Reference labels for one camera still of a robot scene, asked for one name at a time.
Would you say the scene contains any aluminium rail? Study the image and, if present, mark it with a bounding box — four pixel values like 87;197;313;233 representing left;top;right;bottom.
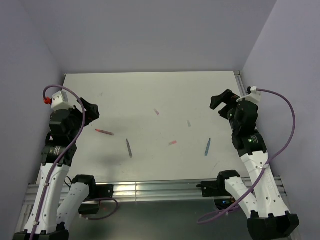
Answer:
23;176;287;206

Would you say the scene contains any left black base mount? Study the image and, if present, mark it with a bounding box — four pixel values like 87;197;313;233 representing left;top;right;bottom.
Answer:
95;184;114;199

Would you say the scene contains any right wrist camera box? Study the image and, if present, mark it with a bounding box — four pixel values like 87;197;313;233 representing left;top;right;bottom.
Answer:
236;86;261;105

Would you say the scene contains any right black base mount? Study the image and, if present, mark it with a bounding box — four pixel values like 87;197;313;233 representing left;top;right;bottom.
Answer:
196;180;221;198

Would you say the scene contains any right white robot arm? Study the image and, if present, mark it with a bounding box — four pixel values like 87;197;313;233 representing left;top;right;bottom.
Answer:
210;87;300;240

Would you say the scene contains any blue pen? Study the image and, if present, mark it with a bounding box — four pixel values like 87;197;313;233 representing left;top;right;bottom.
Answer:
204;138;211;157

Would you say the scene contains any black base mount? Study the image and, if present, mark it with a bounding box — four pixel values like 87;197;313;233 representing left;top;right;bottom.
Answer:
95;184;114;199
196;180;221;198

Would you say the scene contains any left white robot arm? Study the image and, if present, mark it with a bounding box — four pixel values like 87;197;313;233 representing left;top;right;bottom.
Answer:
13;97;100;240

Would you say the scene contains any red pen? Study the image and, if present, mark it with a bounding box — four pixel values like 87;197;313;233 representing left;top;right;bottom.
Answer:
95;129;115;136

